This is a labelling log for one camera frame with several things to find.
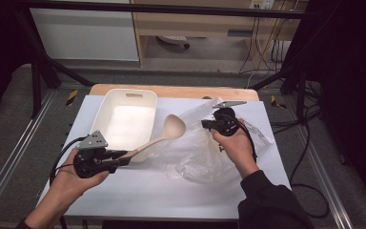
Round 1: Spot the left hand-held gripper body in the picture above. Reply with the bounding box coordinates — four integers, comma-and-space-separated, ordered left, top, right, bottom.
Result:
72, 130, 122, 179

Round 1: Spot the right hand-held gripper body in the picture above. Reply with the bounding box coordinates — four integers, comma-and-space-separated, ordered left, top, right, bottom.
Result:
208, 100, 248, 137

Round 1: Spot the white plastic basin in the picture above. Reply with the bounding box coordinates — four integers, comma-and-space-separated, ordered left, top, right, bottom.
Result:
90, 88, 158, 163

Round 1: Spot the clear printed plastic bag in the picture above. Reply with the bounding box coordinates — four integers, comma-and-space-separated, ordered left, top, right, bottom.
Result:
146, 96, 276, 186

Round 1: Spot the beige serving spoon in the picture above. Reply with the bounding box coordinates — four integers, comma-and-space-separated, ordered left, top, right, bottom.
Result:
119, 114, 188, 162

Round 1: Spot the person's right hand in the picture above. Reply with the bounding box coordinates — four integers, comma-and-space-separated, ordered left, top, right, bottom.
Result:
211, 117, 261, 179

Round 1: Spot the person's left hand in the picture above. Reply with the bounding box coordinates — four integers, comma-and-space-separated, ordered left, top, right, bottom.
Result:
48, 148, 111, 206

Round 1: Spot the black metal stand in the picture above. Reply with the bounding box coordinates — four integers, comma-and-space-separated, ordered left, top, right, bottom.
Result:
250, 18, 323, 123
14, 10, 93, 119

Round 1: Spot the white wheeled chair base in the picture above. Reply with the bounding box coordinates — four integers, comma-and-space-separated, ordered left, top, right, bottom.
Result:
156, 34, 192, 51

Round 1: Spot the wooden desk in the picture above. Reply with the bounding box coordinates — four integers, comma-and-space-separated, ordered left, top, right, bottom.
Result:
130, 0, 310, 69

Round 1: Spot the black metal crossbar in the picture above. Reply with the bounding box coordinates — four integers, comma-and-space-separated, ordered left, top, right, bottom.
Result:
12, 0, 317, 21

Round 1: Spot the white cabinet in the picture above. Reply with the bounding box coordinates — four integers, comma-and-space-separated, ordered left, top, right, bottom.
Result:
30, 8, 140, 62

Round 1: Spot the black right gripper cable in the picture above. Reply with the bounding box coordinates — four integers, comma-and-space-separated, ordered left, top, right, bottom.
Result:
234, 119, 258, 162

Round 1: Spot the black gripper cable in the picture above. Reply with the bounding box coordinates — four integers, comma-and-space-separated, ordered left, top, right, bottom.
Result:
49, 135, 89, 186
234, 119, 258, 162

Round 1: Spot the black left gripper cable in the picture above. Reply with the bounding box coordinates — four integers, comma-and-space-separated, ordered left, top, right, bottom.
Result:
49, 135, 89, 186

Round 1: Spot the thin white cable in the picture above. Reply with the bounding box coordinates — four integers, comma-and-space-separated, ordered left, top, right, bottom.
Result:
245, 71, 259, 89

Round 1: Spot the aluminium rail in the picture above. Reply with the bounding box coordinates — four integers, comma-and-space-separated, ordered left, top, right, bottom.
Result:
298, 136, 355, 229
0, 90, 57, 218

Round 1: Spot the hanging cable bundle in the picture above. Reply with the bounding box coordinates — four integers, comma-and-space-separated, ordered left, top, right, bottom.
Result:
238, 17, 288, 74

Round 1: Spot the white wall outlet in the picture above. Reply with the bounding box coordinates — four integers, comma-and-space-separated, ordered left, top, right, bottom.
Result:
249, 0, 276, 10

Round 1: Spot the black floor cable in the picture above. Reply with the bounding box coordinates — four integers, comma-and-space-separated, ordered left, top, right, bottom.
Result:
289, 122, 331, 219

